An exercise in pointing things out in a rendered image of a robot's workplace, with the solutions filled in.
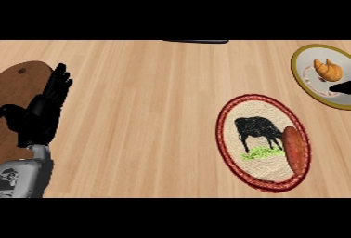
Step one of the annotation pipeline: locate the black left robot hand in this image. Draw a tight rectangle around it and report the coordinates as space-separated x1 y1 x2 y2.
0 62 73 149

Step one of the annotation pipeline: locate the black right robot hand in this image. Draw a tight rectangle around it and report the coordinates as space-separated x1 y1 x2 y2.
327 80 351 96

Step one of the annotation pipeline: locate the golden croissant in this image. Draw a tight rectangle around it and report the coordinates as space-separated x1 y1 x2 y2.
312 59 343 83

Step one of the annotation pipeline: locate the olive rimmed white placemat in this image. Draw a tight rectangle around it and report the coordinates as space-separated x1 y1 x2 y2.
290 43 351 112

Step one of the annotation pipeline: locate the red rimmed cow print placemat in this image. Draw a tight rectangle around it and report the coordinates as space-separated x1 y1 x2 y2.
215 93 312 193

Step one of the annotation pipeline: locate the brown wooden cutting board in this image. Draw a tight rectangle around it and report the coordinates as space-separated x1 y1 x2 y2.
0 60 56 163

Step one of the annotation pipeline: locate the reddish brown oval object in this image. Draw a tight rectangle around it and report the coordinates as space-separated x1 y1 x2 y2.
281 125 305 177

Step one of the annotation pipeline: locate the flat black object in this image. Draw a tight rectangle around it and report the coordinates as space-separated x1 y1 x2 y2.
162 39 230 45

